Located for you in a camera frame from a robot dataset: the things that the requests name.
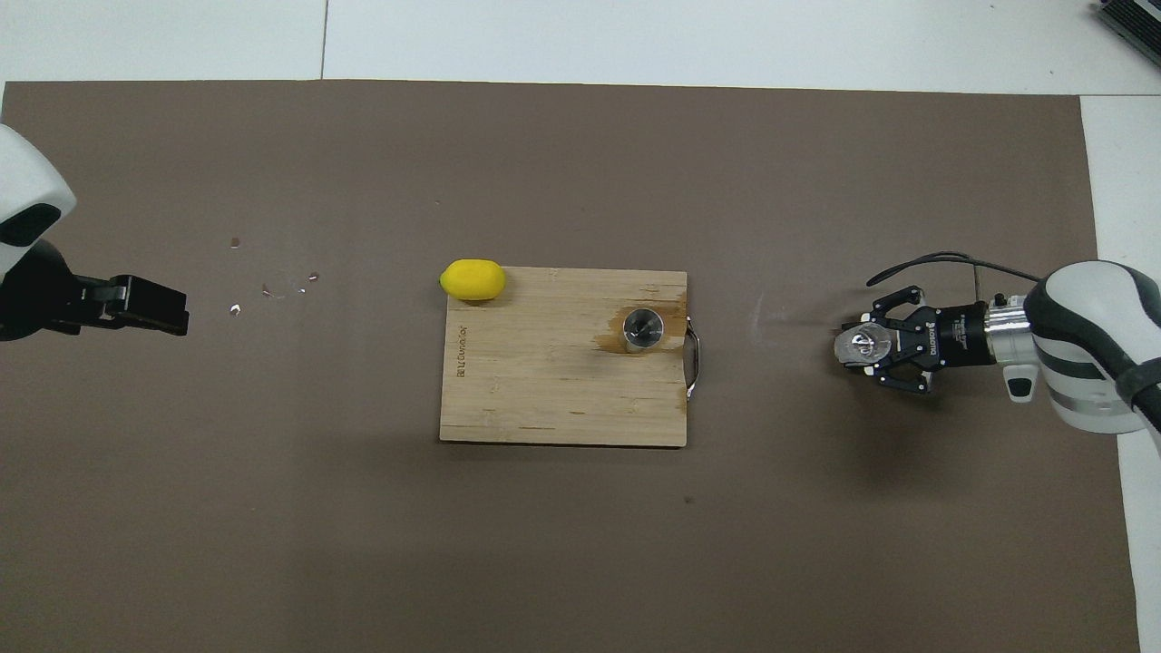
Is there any steel double jigger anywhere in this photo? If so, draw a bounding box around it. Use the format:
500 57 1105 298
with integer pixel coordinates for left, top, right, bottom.
620 307 667 354

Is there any grey ribbed device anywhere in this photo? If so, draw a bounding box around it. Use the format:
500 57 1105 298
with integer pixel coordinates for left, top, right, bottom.
1093 0 1161 70

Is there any yellow lemon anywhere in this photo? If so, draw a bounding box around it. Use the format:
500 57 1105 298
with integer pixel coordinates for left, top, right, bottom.
439 258 507 303

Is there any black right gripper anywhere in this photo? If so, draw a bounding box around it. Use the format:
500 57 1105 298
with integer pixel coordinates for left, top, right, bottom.
846 285 996 395

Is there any small clear glass cup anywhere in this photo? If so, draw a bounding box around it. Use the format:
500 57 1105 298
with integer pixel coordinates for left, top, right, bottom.
833 322 895 372

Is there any bamboo cutting board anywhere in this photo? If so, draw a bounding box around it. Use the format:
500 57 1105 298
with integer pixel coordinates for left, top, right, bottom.
439 266 702 448

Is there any brown table mat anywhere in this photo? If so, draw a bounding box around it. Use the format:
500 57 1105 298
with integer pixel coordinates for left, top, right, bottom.
0 80 1143 653

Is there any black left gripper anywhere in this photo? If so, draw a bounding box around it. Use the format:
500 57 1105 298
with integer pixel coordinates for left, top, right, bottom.
0 237 191 345

